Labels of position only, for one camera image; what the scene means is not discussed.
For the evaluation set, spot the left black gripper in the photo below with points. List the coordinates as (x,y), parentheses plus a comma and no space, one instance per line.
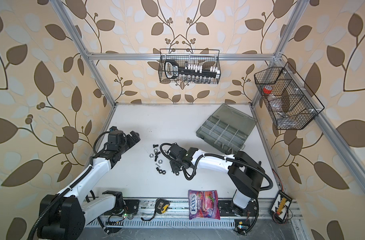
(131,141)

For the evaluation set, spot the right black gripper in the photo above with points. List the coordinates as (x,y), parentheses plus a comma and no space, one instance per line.
(174,168)

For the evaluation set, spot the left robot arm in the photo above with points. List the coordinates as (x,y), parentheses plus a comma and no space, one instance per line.
(64,215)

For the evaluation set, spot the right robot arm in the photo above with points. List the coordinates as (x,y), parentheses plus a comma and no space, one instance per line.
(246,174)

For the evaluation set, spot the black hex nut pair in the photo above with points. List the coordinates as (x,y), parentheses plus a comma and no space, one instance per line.
(160,171)

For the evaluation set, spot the yellow black tape measure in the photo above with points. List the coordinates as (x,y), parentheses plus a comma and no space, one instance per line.
(160,207)

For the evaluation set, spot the purple Fox's candy bag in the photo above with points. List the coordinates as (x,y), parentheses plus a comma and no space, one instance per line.
(203,204)

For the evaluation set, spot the grey plastic organizer box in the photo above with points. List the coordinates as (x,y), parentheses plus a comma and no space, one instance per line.
(226,129)

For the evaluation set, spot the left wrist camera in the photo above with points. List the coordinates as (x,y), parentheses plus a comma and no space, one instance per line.
(112,129)

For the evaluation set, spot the socket set on black rail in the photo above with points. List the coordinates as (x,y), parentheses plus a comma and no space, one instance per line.
(191,73)

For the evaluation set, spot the back wire basket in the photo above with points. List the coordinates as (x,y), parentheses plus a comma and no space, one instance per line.
(206,57)

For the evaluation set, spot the wire basket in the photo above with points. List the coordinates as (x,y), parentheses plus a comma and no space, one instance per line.
(206,57)
(293,104)

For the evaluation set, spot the small electronics board with wires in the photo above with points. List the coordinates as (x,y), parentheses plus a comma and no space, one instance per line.
(280,207)

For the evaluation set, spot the right wire basket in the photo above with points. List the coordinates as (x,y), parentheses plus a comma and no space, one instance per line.
(293,104)

